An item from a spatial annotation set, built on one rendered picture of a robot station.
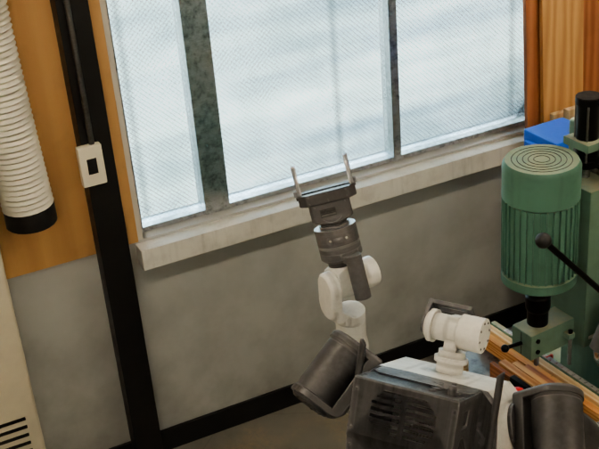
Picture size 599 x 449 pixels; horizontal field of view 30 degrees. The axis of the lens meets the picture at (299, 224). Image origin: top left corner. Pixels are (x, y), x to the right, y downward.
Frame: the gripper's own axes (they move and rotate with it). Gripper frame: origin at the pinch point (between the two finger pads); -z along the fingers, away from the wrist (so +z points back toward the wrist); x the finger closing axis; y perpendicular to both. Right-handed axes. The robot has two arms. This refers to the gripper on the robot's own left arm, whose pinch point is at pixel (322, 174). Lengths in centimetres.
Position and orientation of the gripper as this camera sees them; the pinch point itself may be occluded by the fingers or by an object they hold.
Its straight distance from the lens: 228.2
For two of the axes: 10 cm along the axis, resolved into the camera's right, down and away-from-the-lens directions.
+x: 9.7, -2.5, -0.1
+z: 2.4, 9.4, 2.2
